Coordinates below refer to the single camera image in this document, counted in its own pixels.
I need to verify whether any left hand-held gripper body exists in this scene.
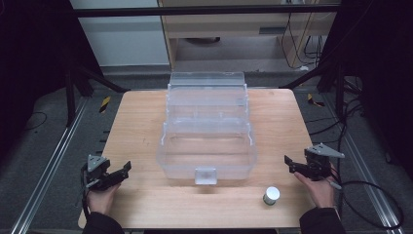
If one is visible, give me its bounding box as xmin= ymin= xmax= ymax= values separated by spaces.
xmin=82 ymin=154 xmax=113 ymax=191

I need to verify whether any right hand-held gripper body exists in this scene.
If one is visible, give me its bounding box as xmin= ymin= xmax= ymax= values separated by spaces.
xmin=303 ymin=142 xmax=346 ymax=182

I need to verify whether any person's left hand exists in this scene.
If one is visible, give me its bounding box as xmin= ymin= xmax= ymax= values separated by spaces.
xmin=86 ymin=181 xmax=123 ymax=216

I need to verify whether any person's right hand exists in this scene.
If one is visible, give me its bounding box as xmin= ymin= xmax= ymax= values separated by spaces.
xmin=293 ymin=164 xmax=338 ymax=210

